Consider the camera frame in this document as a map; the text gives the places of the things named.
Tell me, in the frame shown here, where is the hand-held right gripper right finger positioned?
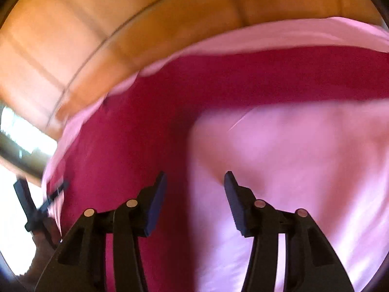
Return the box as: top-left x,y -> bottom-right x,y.
224,171 -> 355,292

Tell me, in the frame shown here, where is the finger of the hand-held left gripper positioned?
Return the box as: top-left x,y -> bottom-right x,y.
38,182 -> 70,215
13,178 -> 37,220

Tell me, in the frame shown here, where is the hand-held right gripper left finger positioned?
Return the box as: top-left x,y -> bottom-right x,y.
34,171 -> 168,292

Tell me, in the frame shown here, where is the magenta fleece cloth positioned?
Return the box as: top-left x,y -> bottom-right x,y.
45,46 -> 389,292

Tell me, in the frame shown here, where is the person's left forearm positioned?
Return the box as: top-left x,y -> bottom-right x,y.
18,234 -> 63,284

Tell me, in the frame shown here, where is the pink bed blanket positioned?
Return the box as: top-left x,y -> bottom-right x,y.
41,17 -> 389,292

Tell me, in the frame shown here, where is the bright window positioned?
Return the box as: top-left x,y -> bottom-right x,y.
0,102 -> 60,280

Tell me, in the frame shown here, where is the wooden wardrobe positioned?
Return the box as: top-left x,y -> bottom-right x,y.
0,0 -> 383,140

